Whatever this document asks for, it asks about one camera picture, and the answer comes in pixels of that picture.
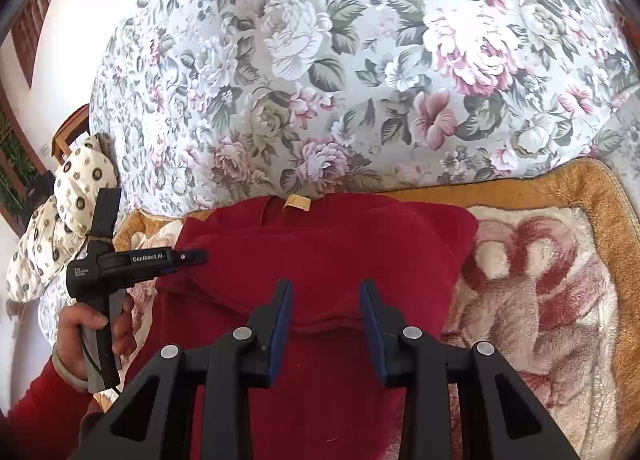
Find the floral bed sheet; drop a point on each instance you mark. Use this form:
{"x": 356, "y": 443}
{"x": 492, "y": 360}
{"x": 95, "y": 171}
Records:
{"x": 320, "y": 64}

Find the plush blanket with orange border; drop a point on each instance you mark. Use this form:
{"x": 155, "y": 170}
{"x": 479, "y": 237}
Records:
{"x": 530, "y": 290}

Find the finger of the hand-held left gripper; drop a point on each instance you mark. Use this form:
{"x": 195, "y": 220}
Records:
{"x": 192, "y": 257}

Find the person's left hand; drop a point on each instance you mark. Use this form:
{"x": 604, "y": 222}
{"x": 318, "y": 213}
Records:
{"x": 75, "y": 327}

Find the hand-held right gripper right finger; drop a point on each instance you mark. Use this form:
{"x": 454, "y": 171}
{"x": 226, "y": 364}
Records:
{"x": 370, "y": 322}

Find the grey wrist bangle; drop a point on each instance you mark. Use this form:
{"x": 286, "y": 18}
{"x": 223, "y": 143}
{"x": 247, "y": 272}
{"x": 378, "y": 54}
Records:
{"x": 62, "y": 367}

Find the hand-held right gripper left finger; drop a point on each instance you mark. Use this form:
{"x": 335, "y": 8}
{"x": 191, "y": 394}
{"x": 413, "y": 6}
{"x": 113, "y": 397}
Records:
{"x": 283, "y": 322}

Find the dark red fleece garment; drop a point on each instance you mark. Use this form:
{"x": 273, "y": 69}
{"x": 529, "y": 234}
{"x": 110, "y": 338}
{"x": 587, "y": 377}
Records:
{"x": 325, "y": 250}

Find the brown wooden shutter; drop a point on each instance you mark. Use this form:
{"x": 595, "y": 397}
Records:
{"x": 35, "y": 19}

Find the wooden chair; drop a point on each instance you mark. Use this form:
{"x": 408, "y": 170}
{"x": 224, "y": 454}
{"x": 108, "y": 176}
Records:
{"x": 70, "y": 132}

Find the person's left forearm red sleeve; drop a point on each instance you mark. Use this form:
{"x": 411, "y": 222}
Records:
{"x": 45, "y": 415}

